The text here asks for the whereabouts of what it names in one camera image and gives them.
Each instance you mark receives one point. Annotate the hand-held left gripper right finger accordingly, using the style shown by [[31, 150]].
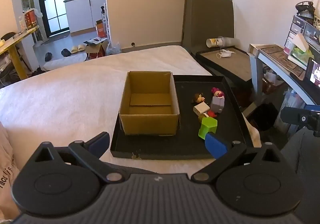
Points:
[[216, 146]]

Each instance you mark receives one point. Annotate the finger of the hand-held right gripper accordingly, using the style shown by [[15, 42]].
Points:
[[292, 115], [313, 108]]

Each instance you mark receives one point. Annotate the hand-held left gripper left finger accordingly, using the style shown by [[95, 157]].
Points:
[[98, 142]]

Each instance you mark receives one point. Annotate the green hexagonal block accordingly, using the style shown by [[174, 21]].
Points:
[[207, 126]]

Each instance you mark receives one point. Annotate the black tray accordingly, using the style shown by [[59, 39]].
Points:
[[185, 143]]

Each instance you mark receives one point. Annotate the white charger plug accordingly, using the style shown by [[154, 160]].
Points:
[[201, 109]]

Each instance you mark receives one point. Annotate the grey toy block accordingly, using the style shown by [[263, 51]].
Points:
[[217, 105]]

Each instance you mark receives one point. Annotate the brown-haired figurine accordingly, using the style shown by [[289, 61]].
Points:
[[198, 98]]

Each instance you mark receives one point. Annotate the black bin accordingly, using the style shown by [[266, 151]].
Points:
[[265, 116]]

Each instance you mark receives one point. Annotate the small yellow toy piece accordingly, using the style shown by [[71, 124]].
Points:
[[203, 116]]

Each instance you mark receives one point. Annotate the small red toy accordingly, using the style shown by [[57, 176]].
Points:
[[212, 113]]

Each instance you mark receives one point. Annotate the tablet screen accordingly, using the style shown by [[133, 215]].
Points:
[[313, 72]]

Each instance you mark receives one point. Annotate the person's grey pants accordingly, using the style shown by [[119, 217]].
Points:
[[302, 164]]

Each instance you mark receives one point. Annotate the pink-haired figurine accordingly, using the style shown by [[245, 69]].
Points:
[[217, 92]]

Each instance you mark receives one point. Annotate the white bed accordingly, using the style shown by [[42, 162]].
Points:
[[75, 93]]

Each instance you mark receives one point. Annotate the tissue box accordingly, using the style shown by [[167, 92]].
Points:
[[298, 52]]

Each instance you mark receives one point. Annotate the grey desk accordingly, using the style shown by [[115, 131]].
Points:
[[275, 56]]

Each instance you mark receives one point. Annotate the black-framed low table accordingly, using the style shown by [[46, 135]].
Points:
[[230, 68]]

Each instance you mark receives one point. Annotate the printed storage boxes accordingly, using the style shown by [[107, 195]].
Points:
[[297, 26]]

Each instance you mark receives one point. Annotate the white floor mat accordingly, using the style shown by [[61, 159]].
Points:
[[65, 62]]

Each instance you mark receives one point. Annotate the white face mask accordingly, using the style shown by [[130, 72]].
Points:
[[226, 53]]

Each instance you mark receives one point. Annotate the cardboard box with magazines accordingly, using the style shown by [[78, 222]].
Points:
[[96, 50]]

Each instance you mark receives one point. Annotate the clear plastic bag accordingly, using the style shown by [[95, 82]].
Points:
[[113, 49]]

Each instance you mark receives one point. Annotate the yellow slipper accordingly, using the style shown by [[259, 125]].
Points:
[[74, 50], [82, 48]]

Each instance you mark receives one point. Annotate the black slipper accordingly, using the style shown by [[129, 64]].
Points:
[[48, 57], [65, 52]]

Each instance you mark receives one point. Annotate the dark metal ornament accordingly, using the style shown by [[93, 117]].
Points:
[[305, 8]]

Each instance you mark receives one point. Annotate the orange carton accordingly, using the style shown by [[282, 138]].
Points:
[[101, 29]]

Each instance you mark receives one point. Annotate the brown folding board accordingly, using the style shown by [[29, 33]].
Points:
[[210, 21]]

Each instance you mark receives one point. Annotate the spray bottle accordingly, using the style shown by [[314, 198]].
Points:
[[103, 13]]

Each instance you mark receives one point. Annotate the white kitchen cabinet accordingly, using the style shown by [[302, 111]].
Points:
[[82, 13]]

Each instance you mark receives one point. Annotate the yellow table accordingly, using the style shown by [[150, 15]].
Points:
[[15, 38]]

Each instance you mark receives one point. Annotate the eyeglasses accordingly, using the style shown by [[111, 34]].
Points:
[[20, 33]]

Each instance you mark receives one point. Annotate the black chair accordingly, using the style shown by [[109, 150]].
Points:
[[6, 38]]

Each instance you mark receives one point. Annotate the red box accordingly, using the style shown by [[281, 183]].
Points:
[[31, 19]]

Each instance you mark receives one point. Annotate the black-framed glass door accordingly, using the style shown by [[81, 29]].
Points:
[[53, 1]]

